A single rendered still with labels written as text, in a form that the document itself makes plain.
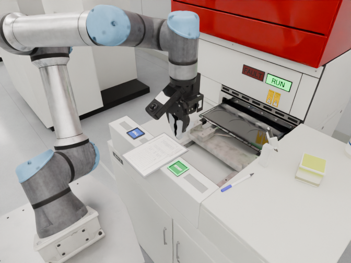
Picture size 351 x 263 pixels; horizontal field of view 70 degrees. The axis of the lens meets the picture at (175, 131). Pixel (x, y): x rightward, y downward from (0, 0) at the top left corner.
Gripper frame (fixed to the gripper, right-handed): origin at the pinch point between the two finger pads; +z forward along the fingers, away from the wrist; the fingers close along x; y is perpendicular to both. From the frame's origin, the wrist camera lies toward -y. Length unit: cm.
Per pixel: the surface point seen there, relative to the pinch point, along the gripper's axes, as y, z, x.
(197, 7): 54, -23, 45
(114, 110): 69, 111, 186
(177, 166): 1.0, 14.2, 0.5
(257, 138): 42.9, 20.8, -5.3
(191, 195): -3.7, 14.6, -11.4
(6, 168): -50, 111, 167
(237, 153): 30.4, 22.7, -4.5
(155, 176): -4.0, 20.8, 7.0
